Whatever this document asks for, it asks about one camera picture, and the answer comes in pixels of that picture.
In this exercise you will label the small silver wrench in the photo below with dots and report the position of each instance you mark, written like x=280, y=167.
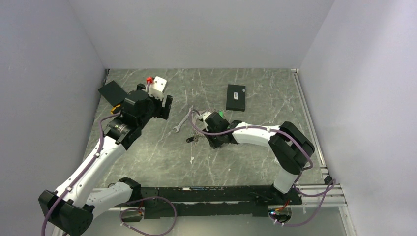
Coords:
x=177, y=128

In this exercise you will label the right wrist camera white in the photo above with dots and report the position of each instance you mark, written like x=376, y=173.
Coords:
x=205, y=115

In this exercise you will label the aluminium rail right side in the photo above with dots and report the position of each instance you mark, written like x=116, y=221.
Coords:
x=330, y=200

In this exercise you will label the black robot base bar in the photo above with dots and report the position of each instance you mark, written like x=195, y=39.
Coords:
x=254, y=200

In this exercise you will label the black box on table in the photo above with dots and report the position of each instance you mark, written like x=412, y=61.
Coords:
x=236, y=96

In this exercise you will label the black key tag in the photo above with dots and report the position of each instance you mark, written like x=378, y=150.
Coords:
x=191, y=139

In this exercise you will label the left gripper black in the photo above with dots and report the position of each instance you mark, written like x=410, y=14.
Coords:
x=162, y=111

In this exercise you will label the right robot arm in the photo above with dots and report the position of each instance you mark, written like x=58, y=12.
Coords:
x=291, y=148

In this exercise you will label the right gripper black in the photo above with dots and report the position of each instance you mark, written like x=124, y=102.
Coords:
x=215, y=145

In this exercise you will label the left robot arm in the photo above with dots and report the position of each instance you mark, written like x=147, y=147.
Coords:
x=73, y=206

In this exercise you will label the steel key holder plate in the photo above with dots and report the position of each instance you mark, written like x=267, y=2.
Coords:
x=198, y=130

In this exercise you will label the silver key on plate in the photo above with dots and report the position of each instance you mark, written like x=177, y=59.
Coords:
x=196, y=139

